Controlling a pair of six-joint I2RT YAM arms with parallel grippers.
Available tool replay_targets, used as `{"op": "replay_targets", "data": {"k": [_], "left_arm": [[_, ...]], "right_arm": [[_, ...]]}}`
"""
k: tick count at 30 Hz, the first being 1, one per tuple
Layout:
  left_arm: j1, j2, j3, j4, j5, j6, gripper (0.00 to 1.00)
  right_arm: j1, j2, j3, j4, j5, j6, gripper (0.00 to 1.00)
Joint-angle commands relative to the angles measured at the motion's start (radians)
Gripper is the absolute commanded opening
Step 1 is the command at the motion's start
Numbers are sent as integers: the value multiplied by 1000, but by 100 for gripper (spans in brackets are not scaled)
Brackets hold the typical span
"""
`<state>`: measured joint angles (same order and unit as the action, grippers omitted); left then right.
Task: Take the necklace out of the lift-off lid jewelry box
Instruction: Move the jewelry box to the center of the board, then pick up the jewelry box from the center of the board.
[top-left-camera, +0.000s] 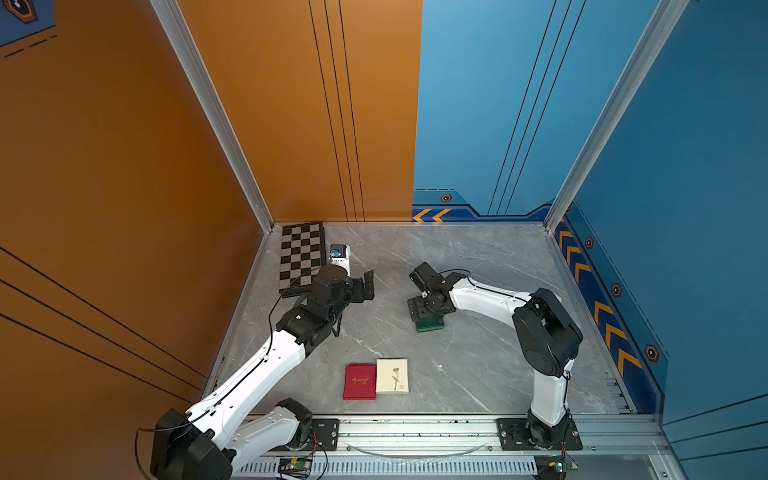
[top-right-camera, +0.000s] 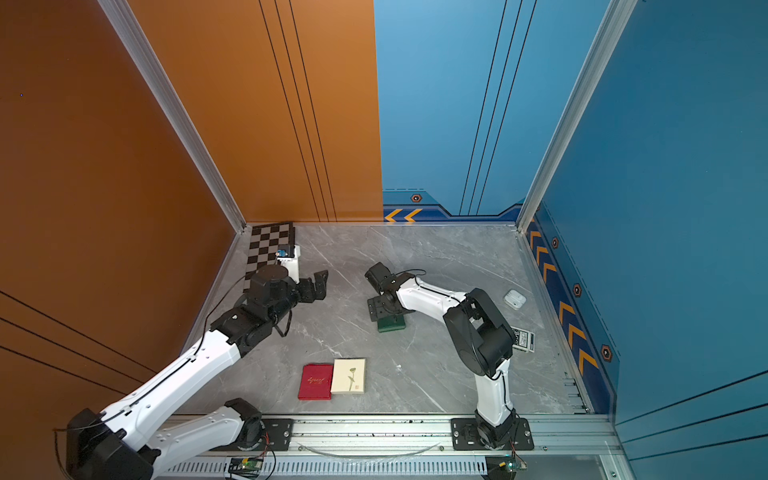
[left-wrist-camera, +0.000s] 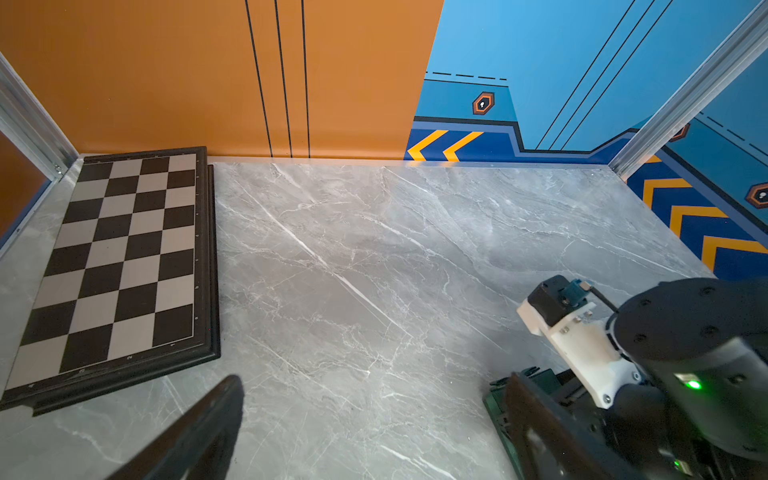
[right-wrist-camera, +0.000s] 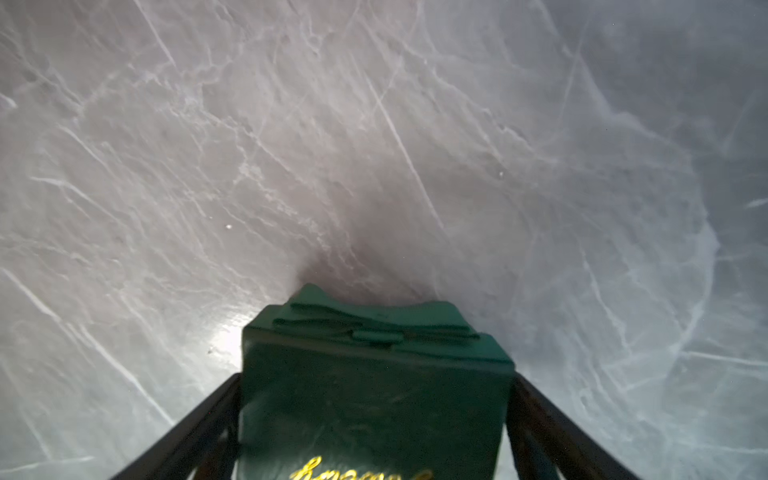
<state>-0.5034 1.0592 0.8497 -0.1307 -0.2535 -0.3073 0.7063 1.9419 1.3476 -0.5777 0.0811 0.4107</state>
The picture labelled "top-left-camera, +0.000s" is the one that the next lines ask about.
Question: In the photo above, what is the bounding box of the green jewelry box lid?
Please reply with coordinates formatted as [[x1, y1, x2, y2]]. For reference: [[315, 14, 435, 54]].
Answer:
[[415, 317, 445, 333]]

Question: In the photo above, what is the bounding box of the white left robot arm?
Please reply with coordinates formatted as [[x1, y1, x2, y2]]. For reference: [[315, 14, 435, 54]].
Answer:
[[141, 265, 375, 479]]

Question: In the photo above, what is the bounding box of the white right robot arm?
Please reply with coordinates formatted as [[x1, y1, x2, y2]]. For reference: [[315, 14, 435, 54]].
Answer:
[[407, 262, 583, 452]]

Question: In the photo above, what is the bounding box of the black and silver chessboard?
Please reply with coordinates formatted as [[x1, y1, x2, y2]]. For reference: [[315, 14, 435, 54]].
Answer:
[[279, 221, 327, 298]]

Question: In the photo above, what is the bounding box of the cream booklet with flower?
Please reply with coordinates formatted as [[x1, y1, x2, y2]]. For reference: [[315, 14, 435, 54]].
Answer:
[[375, 358, 409, 394]]

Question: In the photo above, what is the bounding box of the left green circuit board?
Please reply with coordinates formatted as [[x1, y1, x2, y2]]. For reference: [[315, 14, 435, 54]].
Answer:
[[276, 457, 314, 480]]

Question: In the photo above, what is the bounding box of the green circuit board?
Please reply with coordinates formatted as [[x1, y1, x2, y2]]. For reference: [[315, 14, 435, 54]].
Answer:
[[276, 457, 314, 480], [533, 457, 579, 480]]

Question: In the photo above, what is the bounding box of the right green circuit board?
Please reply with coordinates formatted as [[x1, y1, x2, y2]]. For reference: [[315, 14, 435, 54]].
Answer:
[[533, 457, 579, 480]]

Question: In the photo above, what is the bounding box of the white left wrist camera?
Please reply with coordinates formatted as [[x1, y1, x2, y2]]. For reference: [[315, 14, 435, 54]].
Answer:
[[328, 244, 351, 276]]

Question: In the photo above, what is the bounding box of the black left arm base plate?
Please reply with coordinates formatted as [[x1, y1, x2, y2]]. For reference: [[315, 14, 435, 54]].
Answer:
[[269, 418, 340, 454]]

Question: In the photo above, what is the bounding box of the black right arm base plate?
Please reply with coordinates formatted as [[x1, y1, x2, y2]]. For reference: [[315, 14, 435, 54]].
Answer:
[[496, 413, 583, 451]]

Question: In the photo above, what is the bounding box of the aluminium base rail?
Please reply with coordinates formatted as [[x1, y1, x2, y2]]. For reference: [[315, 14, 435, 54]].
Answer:
[[228, 414, 685, 479]]

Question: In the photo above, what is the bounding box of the silver aluminium corner post left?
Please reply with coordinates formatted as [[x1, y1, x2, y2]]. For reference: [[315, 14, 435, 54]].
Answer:
[[150, 0, 274, 233]]

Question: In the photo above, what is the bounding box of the silver aluminium corner post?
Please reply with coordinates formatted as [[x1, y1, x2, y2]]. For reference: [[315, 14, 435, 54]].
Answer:
[[150, 0, 274, 233], [543, 0, 689, 234]]

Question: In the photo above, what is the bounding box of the silver aluminium corner post right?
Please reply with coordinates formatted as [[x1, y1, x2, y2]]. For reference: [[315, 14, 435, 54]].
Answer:
[[543, 0, 689, 234]]

